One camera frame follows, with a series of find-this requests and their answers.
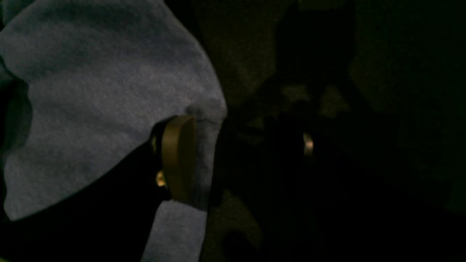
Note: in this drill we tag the black table cloth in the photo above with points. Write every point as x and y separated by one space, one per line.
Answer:
381 86

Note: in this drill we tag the light blue t-shirt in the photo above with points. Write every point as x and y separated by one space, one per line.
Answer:
83 83

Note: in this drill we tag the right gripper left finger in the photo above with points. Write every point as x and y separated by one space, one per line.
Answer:
174 144

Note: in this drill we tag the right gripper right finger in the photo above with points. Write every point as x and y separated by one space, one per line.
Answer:
290 146

